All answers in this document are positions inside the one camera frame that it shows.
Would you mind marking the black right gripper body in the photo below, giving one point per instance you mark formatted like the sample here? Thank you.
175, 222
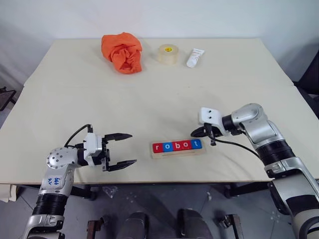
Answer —
211, 133

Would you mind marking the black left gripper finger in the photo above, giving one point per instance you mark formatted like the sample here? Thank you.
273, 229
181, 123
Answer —
123, 164
119, 137

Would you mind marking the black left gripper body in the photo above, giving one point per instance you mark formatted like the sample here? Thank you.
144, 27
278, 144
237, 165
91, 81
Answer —
106, 154

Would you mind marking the blue letter block t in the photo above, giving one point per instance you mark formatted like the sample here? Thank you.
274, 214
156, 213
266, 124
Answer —
196, 143

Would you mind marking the red letter block o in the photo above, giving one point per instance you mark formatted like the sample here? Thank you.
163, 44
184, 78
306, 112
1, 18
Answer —
186, 145

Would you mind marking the red letter block b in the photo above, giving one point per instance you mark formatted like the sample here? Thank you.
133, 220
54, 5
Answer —
176, 146

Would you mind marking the blue letter block o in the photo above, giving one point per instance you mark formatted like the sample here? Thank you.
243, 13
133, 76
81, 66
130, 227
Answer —
166, 147

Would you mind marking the red letter block r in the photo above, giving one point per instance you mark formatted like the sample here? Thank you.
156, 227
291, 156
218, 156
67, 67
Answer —
157, 147

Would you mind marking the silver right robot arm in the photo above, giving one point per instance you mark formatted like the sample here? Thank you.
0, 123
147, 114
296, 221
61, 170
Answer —
269, 139

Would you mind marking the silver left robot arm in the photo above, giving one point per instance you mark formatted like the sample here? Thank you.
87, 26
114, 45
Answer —
56, 174

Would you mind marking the wooden letter tray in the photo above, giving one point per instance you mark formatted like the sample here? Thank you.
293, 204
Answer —
178, 154

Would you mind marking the clear plastic scrap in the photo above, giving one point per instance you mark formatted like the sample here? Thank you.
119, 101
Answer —
109, 191

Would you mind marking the black table leg with caster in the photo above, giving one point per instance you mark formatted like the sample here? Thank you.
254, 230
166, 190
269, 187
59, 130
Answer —
83, 193

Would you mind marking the dark rounded shape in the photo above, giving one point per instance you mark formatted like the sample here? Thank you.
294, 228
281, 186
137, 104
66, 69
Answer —
135, 226
194, 225

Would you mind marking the white squeeze tube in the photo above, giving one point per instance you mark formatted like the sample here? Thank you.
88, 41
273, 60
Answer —
195, 58

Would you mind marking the beige tape roll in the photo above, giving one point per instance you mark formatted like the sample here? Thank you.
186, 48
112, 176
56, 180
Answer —
168, 54

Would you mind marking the crumpled orange cloth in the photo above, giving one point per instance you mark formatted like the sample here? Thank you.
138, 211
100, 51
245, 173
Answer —
122, 52

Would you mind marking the black office chair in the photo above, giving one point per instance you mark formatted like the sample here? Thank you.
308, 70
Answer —
307, 74

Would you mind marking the dark metal stand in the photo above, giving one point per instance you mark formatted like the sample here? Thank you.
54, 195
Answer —
6, 97

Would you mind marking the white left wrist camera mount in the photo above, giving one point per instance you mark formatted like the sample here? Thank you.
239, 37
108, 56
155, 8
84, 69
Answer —
93, 148

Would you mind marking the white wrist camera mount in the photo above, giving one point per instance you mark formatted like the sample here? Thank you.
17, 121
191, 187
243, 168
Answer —
210, 115
93, 148

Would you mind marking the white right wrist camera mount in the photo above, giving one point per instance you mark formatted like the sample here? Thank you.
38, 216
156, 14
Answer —
210, 115

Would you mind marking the brown metal bracket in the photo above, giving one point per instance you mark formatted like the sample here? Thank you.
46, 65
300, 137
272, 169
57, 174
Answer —
96, 227
229, 225

